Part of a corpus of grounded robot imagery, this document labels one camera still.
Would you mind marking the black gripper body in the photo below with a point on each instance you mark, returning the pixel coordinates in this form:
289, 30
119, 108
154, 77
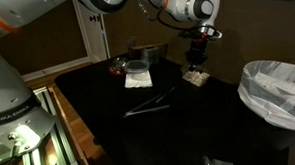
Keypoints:
197, 50

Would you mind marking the grey patterned block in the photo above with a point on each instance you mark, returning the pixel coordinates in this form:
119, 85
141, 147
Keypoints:
151, 55

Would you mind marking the wooden board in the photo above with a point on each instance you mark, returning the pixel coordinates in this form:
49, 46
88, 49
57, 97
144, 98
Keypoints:
73, 139

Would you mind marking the clear container with white pieces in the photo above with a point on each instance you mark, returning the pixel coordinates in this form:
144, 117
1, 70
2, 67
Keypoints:
196, 78

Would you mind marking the blue straw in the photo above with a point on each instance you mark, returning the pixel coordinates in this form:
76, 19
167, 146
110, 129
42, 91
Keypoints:
164, 95

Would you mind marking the aluminium profile frame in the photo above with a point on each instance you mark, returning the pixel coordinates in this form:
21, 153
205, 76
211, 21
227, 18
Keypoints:
57, 150

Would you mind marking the black trash bin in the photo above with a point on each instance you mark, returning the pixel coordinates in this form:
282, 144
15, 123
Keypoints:
257, 144

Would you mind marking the white paper napkin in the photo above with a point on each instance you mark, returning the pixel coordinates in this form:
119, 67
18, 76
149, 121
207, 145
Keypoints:
139, 81

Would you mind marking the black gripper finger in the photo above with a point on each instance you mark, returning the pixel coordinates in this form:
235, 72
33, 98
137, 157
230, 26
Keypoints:
200, 64
190, 64

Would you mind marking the trash bin with white bag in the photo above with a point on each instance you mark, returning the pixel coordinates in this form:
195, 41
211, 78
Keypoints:
271, 97

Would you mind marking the white baseboard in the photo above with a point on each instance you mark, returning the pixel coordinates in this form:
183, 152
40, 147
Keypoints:
53, 69

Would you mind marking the clear plastic bowl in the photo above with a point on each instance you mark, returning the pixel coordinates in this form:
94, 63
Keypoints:
136, 66

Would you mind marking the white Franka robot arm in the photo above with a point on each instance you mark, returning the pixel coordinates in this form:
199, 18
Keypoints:
7, 92

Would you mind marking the red round plate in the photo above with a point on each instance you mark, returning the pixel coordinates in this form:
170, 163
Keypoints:
114, 73

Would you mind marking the crumpled clear plastic wrap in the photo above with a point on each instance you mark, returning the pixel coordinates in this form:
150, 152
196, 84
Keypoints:
216, 163

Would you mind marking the metal tongs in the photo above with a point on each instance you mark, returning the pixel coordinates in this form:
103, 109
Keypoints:
148, 109

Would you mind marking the white door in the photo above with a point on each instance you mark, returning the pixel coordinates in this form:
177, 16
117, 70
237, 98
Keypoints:
92, 38

